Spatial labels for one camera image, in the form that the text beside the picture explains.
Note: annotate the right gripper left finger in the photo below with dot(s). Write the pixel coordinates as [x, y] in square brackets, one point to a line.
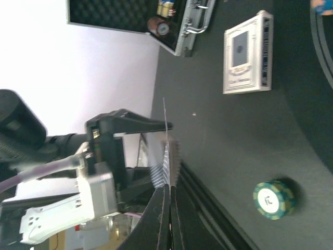
[153, 228]

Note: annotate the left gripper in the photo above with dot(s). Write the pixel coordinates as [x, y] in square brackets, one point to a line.
[130, 183]

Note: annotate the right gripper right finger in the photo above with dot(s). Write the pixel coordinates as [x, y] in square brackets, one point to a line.
[188, 231]

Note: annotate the blue playing card deck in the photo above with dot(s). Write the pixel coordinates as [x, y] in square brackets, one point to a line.
[164, 163]

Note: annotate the green poker chip stack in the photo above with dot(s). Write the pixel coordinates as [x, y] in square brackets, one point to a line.
[274, 199]

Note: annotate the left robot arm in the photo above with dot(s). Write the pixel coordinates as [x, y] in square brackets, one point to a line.
[24, 140]

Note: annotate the aluminium poker chip case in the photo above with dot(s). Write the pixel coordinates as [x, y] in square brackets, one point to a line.
[174, 25]

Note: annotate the round black poker mat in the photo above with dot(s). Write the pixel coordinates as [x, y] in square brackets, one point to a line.
[322, 135]

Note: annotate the black aluminium rail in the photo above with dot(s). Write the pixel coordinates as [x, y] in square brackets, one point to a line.
[217, 221]

